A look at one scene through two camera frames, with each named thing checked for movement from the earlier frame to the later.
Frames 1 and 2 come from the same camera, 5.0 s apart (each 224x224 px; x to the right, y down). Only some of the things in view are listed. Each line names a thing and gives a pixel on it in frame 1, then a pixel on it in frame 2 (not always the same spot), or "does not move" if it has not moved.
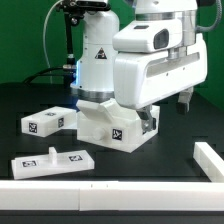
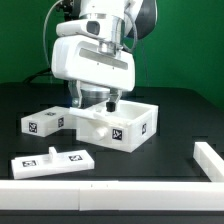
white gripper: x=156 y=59 → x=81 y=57
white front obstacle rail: x=111 y=195 does not move
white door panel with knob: x=52 y=163 does not move
